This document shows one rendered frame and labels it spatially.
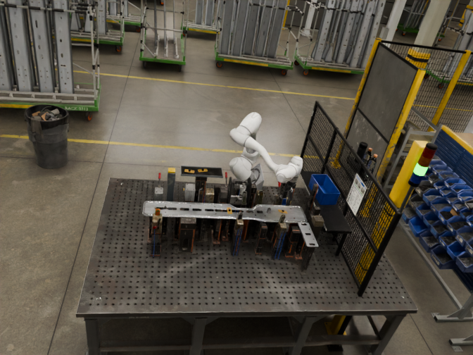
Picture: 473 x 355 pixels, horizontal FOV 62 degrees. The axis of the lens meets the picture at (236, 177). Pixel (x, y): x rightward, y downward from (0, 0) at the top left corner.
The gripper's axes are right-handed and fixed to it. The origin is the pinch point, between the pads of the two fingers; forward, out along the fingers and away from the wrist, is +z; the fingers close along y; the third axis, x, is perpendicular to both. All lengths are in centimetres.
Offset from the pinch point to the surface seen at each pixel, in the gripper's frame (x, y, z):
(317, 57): 277, -715, 66
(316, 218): 25.0, 13.7, 8.2
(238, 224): -42.1, 21.4, 10.5
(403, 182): 58, 52, -57
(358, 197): 54, 15, -17
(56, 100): -267, -343, 82
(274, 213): -7.3, 1.6, 14.2
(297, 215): 12.5, 3.4, 14.1
